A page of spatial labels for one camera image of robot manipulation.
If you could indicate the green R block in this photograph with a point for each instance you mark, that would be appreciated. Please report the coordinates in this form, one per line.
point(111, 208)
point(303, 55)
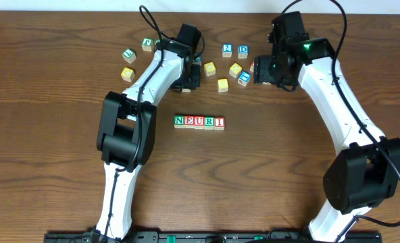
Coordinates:
point(209, 123)

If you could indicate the blue T block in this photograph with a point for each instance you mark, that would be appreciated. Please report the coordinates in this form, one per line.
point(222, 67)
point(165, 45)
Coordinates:
point(244, 78)

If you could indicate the yellow S block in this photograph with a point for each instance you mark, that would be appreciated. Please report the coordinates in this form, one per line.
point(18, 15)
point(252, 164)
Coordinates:
point(222, 85)

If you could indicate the blue 2 block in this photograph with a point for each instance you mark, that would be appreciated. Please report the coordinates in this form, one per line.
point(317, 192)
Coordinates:
point(227, 50)

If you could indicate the yellow C block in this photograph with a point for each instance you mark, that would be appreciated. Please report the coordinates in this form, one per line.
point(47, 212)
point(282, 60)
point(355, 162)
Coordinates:
point(128, 74)

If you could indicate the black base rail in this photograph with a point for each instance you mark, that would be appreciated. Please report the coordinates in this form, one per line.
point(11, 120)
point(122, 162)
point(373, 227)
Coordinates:
point(156, 237)

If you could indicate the yellow O block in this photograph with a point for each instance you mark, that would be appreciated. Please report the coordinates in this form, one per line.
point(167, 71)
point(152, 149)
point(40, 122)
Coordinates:
point(235, 69)

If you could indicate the red u block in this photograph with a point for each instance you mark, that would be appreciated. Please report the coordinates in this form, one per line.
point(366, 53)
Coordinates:
point(252, 66)
point(199, 122)

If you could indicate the blue D block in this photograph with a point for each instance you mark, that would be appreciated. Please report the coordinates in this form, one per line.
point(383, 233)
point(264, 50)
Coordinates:
point(243, 51)

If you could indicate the green N block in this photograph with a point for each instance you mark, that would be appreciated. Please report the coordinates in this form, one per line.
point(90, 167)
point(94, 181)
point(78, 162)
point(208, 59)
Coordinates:
point(179, 121)

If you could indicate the green 7 block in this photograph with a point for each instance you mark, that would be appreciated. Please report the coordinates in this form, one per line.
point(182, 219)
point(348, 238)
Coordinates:
point(129, 55)

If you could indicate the blue L block centre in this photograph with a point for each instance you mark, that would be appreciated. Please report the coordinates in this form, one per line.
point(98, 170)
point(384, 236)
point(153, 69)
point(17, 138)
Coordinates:
point(197, 61)

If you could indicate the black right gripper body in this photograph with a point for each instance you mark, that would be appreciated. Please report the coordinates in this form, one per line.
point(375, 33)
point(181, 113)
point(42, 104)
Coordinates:
point(263, 69)

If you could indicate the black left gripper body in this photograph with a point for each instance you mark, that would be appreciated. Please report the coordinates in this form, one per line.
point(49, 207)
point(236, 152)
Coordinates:
point(190, 79)

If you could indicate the red E block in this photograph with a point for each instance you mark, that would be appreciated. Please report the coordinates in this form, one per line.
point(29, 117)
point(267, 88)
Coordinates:
point(189, 121)

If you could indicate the red I block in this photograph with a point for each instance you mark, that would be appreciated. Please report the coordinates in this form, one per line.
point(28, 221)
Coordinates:
point(219, 123)

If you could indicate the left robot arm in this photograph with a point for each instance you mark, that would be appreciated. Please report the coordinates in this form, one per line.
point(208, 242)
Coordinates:
point(126, 133)

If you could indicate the yellow block centre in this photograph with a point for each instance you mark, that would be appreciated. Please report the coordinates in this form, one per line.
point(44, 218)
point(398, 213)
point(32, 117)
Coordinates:
point(210, 69)

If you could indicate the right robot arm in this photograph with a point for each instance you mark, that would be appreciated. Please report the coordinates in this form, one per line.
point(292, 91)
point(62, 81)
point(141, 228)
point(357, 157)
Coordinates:
point(366, 169)

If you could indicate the green F block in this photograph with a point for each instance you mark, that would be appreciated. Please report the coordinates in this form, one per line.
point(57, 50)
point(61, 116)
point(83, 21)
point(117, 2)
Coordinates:
point(147, 44)

